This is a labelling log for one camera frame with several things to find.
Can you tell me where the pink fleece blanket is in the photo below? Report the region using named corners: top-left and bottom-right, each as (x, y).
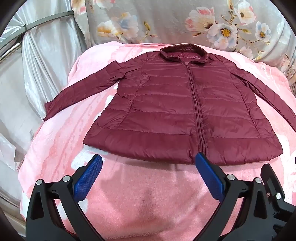
top-left (17, 40), bottom-right (296, 241)

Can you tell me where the maroon quilted puffer jacket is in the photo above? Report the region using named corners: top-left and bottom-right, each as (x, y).
top-left (43, 43), bottom-right (296, 166)

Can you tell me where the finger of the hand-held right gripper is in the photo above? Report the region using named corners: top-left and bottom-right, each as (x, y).
top-left (260, 163), bottom-right (286, 204)

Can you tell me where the grey floral bedsheet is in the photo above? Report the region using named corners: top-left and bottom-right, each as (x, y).
top-left (71, 0), bottom-right (296, 78)

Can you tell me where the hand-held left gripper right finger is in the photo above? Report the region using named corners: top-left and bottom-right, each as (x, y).
top-left (195, 152), bottom-right (282, 241)

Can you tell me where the grey metal rail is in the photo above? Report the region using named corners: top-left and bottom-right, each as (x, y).
top-left (0, 11), bottom-right (75, 54)

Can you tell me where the white satin curtain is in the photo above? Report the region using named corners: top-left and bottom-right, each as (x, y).
top-left (0, 0), bottom-right (95, 209)

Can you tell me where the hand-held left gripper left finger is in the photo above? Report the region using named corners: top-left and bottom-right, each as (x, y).
top-left (26, 153), bottom-right (103, 241)

